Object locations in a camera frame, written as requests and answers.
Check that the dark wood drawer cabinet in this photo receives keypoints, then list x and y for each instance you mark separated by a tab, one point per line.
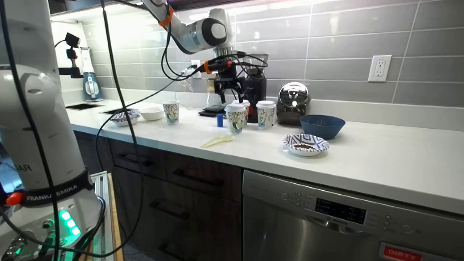
193	212

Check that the open patterned paper cup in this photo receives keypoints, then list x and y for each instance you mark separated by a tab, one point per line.
171	112

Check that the stainless steel dishwasher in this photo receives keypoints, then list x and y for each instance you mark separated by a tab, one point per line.
338	222

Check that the black camera on stand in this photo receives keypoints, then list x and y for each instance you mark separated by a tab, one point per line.
72	48

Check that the white metal frame post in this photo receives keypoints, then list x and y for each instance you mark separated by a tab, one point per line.
107	212

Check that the small blue block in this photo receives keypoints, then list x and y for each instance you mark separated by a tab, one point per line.
220	120

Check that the black coffee machine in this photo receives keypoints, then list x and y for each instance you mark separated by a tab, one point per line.
254	91

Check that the chrome round appliance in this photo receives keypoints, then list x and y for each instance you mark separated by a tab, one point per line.
293	101

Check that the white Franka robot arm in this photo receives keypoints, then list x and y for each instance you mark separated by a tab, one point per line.
43	120

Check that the blue patterned bowl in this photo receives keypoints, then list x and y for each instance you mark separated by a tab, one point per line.
125	117

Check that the red dirty sign magnet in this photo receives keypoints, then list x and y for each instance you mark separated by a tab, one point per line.
400	252

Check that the blue striped patterned plate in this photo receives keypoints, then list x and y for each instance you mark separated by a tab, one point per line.
304	145

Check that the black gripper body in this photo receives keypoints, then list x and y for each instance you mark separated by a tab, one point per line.
226	81

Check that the white bowl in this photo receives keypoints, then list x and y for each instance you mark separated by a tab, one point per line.
151	113

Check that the white plastic cup lid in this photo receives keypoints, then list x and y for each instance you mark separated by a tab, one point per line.
265	103

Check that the white wall outlet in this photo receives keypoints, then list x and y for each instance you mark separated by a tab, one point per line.
378	68

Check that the dark blue bowl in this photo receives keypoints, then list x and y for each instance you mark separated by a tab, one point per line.
322	126

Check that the green swirl patterned paper cup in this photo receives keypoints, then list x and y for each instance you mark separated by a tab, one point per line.
235	120

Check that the cream plastic fork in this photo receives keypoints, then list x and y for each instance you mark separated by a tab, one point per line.
223	139

